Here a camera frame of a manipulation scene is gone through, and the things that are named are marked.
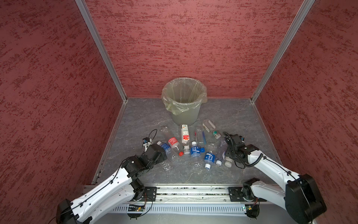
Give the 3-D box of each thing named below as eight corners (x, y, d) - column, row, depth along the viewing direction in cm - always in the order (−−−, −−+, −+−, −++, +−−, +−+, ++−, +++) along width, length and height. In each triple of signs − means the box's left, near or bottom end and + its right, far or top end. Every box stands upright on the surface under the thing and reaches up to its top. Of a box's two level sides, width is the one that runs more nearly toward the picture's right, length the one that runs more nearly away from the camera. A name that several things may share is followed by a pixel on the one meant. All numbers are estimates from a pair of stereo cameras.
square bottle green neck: (215, 141, 97) (216, 139, 94) (202, 124, 106) (202, 122, 103) (222, 137, 98) (223, 135, 96) (208, 121, 108) (208, 119, 105)
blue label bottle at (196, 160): (190, 167, 86) (191, 164, 81) (189, 144, 96) (190, 140, 91) (200, 167, 86) (202, 164, 81) (199, 144, 96) (199, 140, 91)
